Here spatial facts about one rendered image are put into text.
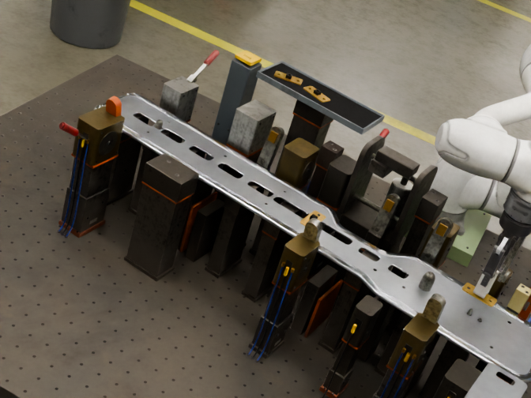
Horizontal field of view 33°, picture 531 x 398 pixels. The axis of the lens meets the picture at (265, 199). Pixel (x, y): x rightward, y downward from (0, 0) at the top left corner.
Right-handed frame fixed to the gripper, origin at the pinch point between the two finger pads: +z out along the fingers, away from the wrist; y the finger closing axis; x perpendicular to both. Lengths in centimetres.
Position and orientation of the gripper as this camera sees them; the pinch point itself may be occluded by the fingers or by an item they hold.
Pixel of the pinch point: (486, 282)
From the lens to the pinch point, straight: 224.7
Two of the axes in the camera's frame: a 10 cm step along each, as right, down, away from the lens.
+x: 8.1, 4.8, -3.4
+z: -2.6, 8.0, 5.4
